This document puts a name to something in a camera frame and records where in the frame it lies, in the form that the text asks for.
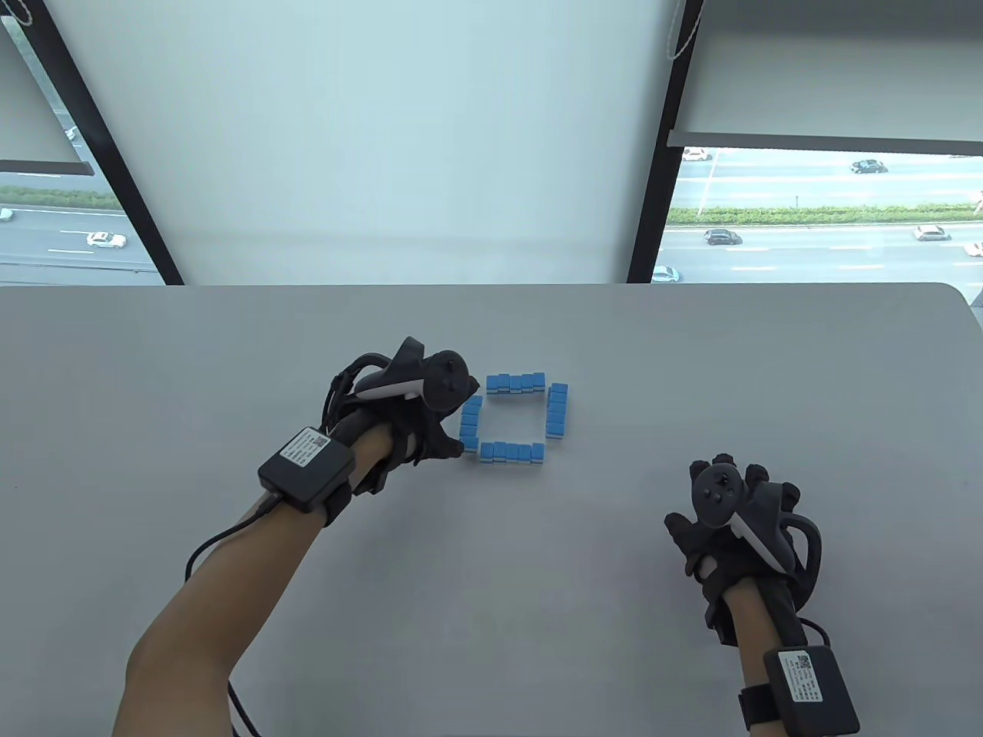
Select person's right hand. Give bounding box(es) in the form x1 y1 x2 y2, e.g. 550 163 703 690
665 454 822 649

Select person's left hand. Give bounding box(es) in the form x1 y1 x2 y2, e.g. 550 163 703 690
338 398 466 497

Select blue mahjong tile wall row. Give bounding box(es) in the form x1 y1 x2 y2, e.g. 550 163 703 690
486 372 547 397
458 395 484 454
546 382 570 445
479 441 546 466

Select person's right forearm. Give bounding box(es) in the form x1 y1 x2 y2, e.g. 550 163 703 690
723 582 822 737

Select person's left forearm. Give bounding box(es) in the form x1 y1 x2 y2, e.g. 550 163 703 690
114 425 394 737

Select wide white roller blind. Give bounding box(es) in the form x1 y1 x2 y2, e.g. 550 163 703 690
42 0 687 286

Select green roadside hedge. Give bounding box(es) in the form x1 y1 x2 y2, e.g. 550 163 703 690
0 184 124 212
665 203 983 227

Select grey roller blind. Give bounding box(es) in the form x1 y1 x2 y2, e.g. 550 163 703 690
667 0 983 152
0 31 97 176

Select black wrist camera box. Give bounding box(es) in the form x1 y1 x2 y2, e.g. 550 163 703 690
739 645 861 736
257 428 358 527

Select black window frame post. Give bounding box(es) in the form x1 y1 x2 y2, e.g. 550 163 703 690
19 0 185 286
627 0 706 285

